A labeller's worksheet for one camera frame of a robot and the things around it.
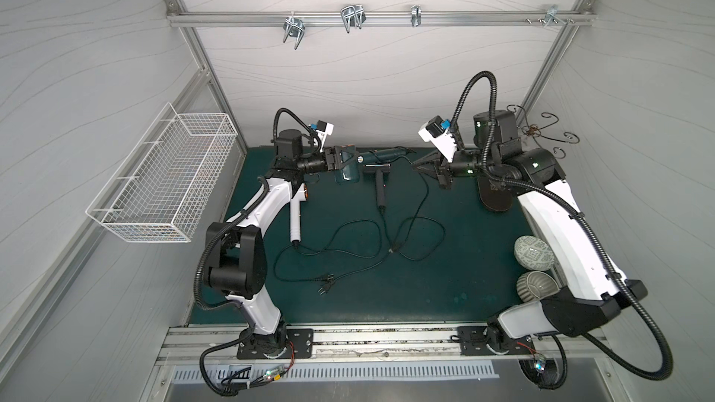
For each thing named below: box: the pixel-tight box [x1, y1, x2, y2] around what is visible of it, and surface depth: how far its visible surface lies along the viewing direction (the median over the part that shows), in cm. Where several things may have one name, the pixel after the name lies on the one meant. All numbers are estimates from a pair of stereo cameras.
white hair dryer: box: [289, 182, 310, 243], surface depth 97 cm
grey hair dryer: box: [362, 163, 392, 213], surface depth 109 cm
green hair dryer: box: [334, 145, 417, 185], surface depth 80 cm
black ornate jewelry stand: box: [506, 104, 581, 160], surface depth 84 cm
